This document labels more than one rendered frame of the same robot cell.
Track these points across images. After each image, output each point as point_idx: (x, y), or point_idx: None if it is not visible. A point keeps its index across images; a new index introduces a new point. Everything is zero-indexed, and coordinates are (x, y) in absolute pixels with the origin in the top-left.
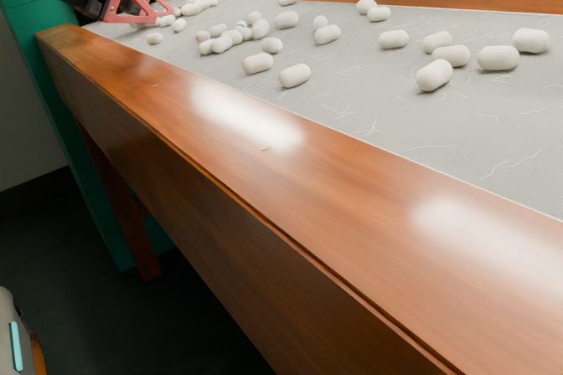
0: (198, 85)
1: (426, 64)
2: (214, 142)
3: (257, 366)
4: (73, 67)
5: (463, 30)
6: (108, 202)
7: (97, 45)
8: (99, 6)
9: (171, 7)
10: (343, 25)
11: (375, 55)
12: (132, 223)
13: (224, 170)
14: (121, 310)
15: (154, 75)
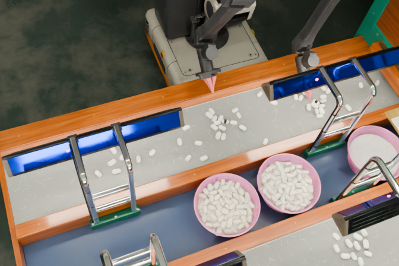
0: (149, 106)
1: (130, 154)
2: (104, 108)
3: None
4: (230, 70)
5: (149, 170)
6: None
7: (259, 73)
8: (196, 75)
9: (309, 97)
10: (196, 149)
11: (150, 148)
12: None
13: (89, 109)
14: None
15: (175, 96)
